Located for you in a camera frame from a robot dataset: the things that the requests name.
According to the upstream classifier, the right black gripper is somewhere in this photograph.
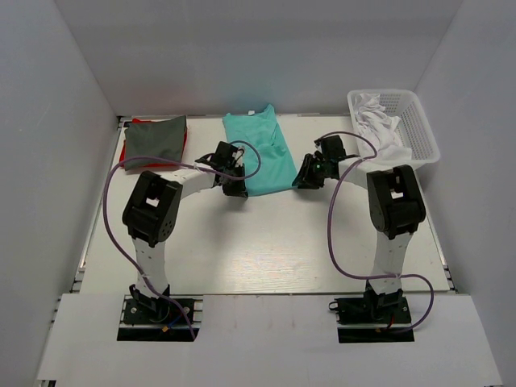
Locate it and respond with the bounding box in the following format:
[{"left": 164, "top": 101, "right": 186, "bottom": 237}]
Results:
[{"left": 293, "top": 153, "right": 330, "bottom": 189}]

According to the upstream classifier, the teal polo shirt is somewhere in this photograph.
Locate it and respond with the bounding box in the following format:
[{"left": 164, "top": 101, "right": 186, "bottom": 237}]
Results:
[{"left": 223, "top": 105, "right": 298, "bottom": 196}]

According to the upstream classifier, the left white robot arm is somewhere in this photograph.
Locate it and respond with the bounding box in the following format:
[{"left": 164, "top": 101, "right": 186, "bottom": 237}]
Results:
[{"left": 122, "top": 141, "right": 248, "bottom": 322}]

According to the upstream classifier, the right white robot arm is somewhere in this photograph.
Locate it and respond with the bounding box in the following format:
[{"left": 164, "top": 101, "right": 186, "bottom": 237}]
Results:
[{"left": 292, "top": 131, "right": 427, "bottom": 322}]

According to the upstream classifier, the crumpled white t shirt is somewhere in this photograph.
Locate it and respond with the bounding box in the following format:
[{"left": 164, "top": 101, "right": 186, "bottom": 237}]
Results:
[{"left": 352, "top": 93, "right": 412, "bottom": 163}]

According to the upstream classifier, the folded grey t shirt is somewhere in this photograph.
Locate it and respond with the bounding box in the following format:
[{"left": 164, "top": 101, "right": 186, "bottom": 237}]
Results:
[{"left": 123, "top": 114, "right": 188, "bottom": 173}]

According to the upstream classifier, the white plastic basket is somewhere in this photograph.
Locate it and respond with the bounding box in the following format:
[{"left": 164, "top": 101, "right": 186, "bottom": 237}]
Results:
[{"left": 347, "top": 89, "right": 440, "bottom": 169}]

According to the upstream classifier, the folded red t shirt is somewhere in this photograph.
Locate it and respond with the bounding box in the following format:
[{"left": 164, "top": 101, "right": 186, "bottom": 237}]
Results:
[{"left": 118, "top": 117, "right": 190, "bottom": 169}]

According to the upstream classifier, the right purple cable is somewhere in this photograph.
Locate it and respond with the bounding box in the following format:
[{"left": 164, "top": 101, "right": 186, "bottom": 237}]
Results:
[{"left": 314, "top": 131, "right": 435, "bottom": 334}]

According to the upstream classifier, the purple cable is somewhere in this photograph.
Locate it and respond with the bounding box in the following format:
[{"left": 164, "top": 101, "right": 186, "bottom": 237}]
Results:
[
  {"left": 314, "top": 131, "right": 435, "bottom": 334},
  {"left": 103, "top": 139, "right": 262, "bottom": 339}
]

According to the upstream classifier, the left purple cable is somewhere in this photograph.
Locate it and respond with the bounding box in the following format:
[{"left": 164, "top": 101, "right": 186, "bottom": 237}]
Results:
[{"left": 103, "top": 139, "right": 262, "bottom": 339}]

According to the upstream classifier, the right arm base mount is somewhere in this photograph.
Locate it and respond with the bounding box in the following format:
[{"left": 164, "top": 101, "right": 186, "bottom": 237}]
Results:
[{"left": 328, "top": 284, "right": 414, "bottom": 344}]

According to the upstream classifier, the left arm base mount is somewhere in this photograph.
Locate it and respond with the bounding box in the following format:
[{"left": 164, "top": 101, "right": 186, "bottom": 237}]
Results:
[{"left": 117, "top": 285, "right": 203, "bottom": 343}]

